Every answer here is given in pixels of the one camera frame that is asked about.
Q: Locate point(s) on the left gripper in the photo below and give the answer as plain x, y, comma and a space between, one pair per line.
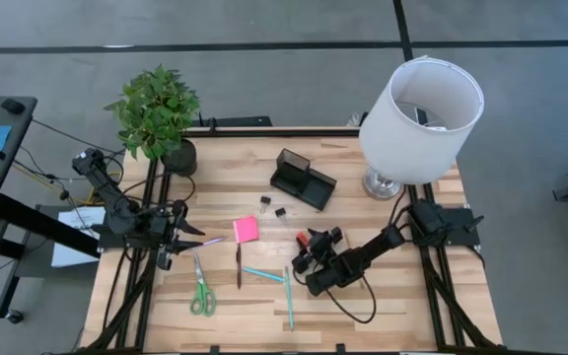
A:
173, 232

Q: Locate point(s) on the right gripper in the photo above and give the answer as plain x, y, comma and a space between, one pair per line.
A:
323, 249

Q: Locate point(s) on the purple pen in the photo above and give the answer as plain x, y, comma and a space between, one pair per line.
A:
213, 241

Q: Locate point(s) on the black binder clip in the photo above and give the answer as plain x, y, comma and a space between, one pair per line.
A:
265, 200
280, 212

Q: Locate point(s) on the black mesh desk organizer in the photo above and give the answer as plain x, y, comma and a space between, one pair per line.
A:
313, 190

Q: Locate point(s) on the teal pen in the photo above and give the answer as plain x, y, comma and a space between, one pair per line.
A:
263, 274

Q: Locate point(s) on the pink sticky note pad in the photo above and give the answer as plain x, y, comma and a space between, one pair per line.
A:
246, 229

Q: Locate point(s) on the brown pen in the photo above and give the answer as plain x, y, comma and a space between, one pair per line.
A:
238, 268

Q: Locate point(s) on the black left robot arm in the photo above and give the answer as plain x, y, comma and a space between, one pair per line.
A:
116, 197

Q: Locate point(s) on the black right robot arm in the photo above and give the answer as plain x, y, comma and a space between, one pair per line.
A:
377, 244

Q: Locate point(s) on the black plant pot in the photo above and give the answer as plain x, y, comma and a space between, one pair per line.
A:
183, 160

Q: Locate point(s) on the silver lamp base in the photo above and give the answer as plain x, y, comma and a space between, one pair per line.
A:
380, 187

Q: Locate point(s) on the white paper sheet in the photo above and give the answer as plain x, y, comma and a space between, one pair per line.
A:
67, 256

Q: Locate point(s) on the black power strip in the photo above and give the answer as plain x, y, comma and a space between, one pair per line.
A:
239, 121

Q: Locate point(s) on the green leafy plant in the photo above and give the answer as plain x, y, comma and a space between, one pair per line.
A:
156, 111

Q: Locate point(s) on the white lamp shade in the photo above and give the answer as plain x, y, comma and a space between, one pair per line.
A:
412, 143

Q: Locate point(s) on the black caster wheel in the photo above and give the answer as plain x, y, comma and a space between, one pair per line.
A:
14, 317

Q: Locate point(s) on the grey side desk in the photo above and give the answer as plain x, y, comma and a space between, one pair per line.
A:
18, 123

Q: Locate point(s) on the black computer mouse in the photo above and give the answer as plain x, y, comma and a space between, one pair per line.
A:
13, 106

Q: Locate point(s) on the black table edge bracket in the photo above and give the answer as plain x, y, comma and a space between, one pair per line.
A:
340, 349
214, 350

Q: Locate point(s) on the black aluminium table frame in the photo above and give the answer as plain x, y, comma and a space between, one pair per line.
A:
264, 132

